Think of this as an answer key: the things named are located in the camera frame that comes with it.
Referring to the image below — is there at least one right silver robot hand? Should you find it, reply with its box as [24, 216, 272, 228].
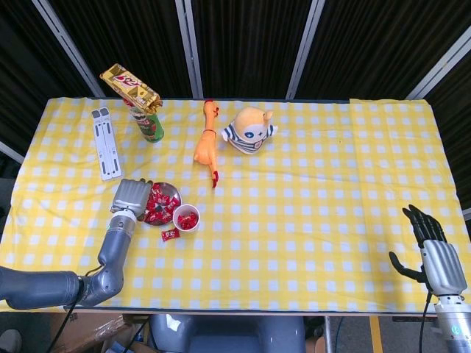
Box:
[389, 204, 469, 297]

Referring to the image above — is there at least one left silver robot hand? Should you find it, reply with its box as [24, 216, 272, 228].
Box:
[110, 178, 154, 221]

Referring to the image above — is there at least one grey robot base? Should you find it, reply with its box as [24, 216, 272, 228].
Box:
[149, 313, 307, 353]

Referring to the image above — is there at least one white paper cup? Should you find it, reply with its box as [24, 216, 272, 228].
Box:
[172, 204, 201, 232]

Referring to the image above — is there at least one round silver metal plate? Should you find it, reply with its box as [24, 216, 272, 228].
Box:
[141, 182, 183, 226]

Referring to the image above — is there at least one white folding stand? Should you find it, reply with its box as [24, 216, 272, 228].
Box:
[91, 107, 122, 182]

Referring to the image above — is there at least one green Pringles can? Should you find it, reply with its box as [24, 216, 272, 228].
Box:
[128, 104, 165, 143]

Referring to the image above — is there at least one orange rubber chicken toy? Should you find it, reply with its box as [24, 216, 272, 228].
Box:
[194, 99, 223, 189]

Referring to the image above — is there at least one gold snack bag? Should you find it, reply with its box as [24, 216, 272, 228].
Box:
[99, 63, 163, 113]

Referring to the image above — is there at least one metal table leg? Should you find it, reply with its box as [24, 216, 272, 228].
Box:
[322, 315, 335, 353]

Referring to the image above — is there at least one egg-shaped striped plush toy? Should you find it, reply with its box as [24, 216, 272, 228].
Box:
[220, 106, 279, 156]

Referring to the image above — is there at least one brown cardboard box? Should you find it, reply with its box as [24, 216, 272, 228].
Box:
[47, 312, 148, 353]

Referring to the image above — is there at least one black pleated curtain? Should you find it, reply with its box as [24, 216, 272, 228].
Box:
[192, 0, 312, 99]
[49, 0, 194, 99]
[0, 0, 93, 148]
[296, 0, 471, 100]
[422, 47, 471, 207]

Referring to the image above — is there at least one yellow white checked tablecloth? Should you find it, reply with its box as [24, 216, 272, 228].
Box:
[0, 96, 464, 313]

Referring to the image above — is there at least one pale sneaker shoe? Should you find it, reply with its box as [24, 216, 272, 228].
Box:
[0, 329, 23, 353]

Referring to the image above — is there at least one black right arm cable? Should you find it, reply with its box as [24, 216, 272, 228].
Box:
[419, 292, 434, 353]

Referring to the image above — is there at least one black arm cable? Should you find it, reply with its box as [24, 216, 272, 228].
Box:
[419, 292, 434, 353]
[47, 264, 102, 353]

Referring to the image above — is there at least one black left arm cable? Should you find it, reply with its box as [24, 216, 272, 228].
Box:
[47, 264, 102, 353]

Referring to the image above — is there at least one white metal frame post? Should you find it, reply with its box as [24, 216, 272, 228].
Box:
[31, 0, 107, 99]
[0, 141, 26, 165]
[174, 0, 205, 99]
[406, 24, 471, 100]
[286, 0, 325, 100]

